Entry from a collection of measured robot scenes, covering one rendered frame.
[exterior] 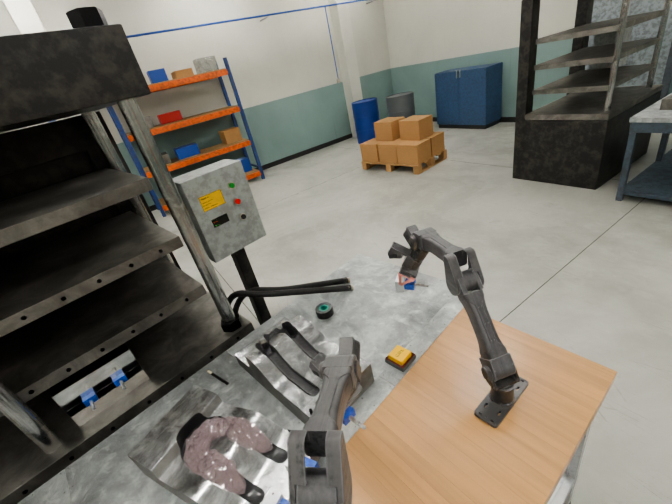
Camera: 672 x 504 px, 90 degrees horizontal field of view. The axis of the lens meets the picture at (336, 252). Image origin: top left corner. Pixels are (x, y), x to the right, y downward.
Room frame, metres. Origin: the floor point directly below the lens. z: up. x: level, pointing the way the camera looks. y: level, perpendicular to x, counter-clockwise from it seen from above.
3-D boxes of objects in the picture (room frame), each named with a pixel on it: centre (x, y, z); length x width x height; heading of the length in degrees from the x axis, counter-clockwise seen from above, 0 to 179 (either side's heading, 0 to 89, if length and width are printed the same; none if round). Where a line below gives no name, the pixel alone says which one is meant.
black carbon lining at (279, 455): (0.62, 0.44, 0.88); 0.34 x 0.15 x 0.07; 56
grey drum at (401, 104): (7.60, -2.07, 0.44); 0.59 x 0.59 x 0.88
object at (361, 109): (8.02, -1.38, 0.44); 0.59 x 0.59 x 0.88
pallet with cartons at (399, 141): (5.70, -1.49, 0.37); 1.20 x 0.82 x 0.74; 36
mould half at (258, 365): (0.91, 0.23, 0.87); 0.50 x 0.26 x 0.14; 38
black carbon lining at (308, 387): (0.89, 0.23, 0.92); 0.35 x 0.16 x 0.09; 38
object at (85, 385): (1.20, 1.16, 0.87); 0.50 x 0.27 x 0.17; 38
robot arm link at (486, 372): (0.64, -0.38, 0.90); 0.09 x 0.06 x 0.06; 99
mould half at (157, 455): (0.62, 0.46, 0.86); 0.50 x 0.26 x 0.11; 56
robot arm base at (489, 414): (0.63, -0.39, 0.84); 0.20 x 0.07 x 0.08; 123
